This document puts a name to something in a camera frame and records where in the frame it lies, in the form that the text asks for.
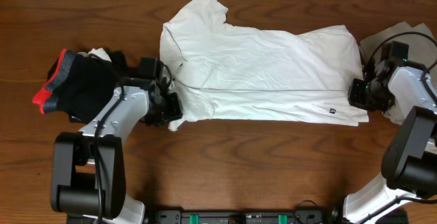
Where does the white folded garment underneath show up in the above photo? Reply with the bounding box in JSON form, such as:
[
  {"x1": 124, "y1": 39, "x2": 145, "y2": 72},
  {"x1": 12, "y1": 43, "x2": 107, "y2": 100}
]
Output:
[{"x1": 78, "y1": 48, "x2": 111, "y2": 62}]

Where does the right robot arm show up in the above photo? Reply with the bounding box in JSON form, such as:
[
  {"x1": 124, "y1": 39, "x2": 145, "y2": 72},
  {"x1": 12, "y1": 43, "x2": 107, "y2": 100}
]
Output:
[{"x1": 331, "y1": 57, "x2": 436, "y2": 223}]

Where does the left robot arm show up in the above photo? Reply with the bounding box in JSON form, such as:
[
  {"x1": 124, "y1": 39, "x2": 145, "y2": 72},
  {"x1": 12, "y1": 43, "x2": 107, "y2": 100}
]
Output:
[{"x1": 51, "y1": 78, "x2": 182, "y2": 223}]

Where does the black red folded garment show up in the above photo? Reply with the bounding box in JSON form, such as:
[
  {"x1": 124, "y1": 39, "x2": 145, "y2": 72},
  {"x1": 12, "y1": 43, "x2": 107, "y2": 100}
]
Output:
[{"x1": 32, "y1": 48, "x2": 136, "y2": 124}]

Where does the white t-shirt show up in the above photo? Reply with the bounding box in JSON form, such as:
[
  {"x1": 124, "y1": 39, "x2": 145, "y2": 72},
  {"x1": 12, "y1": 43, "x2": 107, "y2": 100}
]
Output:
[{"x1": 160, "y1": 0, "x2": 369, "y2": 130}]

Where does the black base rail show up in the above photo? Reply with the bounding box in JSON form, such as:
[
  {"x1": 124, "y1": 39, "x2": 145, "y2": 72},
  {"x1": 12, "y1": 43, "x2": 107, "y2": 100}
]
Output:
[{"x1": 66, "y1": 199, "x2": 409, "y2": 224}]

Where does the grey garment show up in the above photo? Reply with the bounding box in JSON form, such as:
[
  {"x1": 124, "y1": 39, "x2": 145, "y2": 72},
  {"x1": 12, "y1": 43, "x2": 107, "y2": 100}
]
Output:
[{"x1": 358, "y1": 21, "x2": 437, "y2": 125}]

